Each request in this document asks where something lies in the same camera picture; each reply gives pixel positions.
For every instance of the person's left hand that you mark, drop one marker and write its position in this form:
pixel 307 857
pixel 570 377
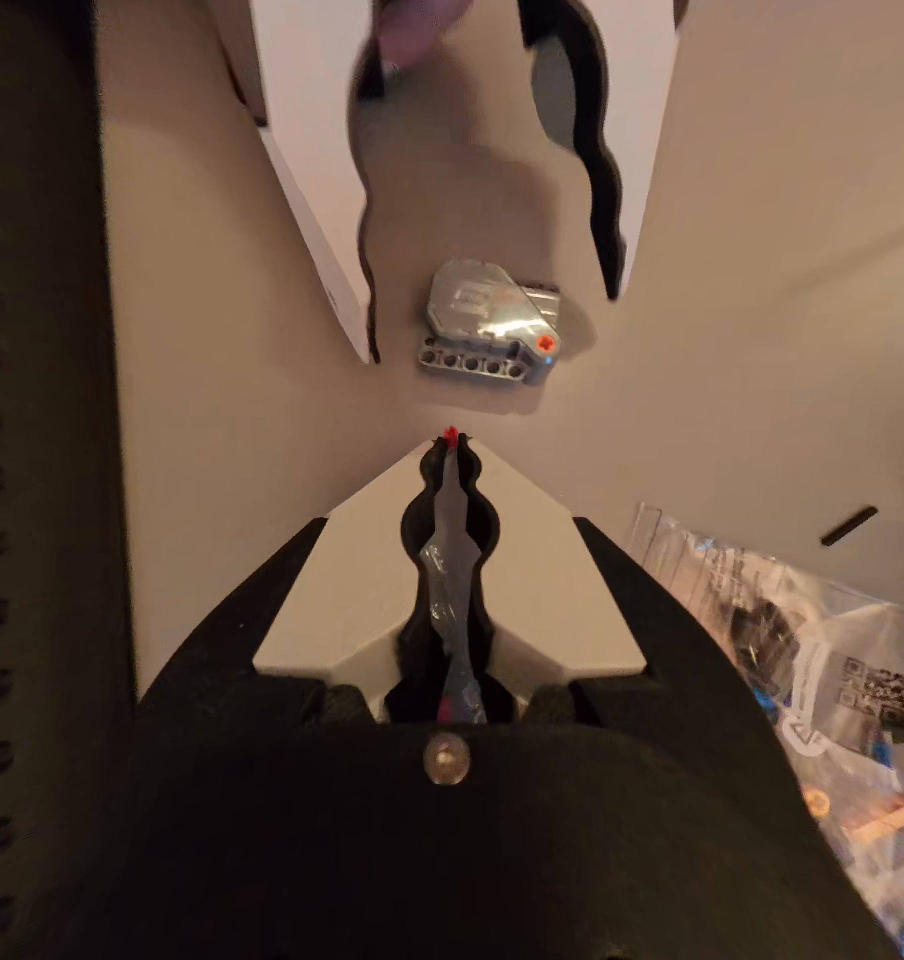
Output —
pixel 422 26

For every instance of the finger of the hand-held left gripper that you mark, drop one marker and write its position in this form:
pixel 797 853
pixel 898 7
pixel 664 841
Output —
pixel 639 90
pixel 302 90

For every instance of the black dotted mat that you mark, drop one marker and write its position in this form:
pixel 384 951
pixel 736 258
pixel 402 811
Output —
pixel 39 525

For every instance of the clear bag of toy pieces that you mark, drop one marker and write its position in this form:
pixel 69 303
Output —
pixel 797 637

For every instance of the black toy axle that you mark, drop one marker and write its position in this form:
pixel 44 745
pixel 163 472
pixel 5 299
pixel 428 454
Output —
pixel 849 525

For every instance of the grey toy motor block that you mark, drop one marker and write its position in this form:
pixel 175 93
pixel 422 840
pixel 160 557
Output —
pixel 482 300

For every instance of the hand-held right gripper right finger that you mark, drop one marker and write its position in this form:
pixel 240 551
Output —
pixel 564 600

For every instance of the grey desk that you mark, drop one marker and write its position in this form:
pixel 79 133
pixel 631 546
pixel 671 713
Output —
pixel 722 337

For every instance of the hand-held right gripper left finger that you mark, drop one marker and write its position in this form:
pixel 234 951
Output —
pixel 339 600

